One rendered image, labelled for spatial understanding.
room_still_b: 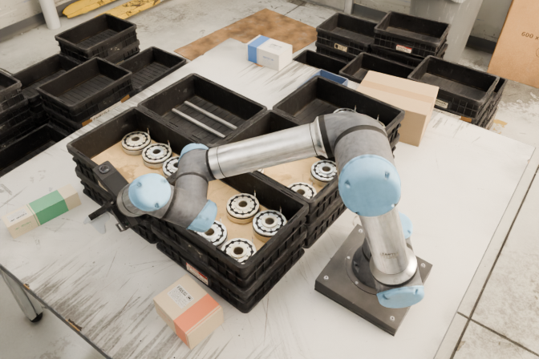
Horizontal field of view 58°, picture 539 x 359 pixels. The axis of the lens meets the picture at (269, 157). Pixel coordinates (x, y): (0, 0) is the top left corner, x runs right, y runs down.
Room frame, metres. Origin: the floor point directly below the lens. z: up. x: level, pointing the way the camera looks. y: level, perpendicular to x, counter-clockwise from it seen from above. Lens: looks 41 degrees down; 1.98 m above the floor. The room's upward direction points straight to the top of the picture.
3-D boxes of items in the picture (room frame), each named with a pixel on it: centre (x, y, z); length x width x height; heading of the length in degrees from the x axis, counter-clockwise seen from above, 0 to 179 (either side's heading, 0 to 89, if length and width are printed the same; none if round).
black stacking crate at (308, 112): (1.46, -0.25, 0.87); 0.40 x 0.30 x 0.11; 51
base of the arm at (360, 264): (0.89, -0.33, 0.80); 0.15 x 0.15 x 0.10
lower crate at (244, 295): (1.00, 0.13, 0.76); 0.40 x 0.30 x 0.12; 51
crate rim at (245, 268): (1.00, 0.13, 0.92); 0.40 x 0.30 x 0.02; 51
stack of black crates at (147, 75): (2.52, 0.73, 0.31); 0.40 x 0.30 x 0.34; 144
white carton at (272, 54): (2.21, 0.00, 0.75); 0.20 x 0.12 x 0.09; 56
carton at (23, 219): (1.15, 0.78, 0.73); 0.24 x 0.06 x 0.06; 132
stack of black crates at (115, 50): (2.75, 1.05, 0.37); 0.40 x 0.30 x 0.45; 144
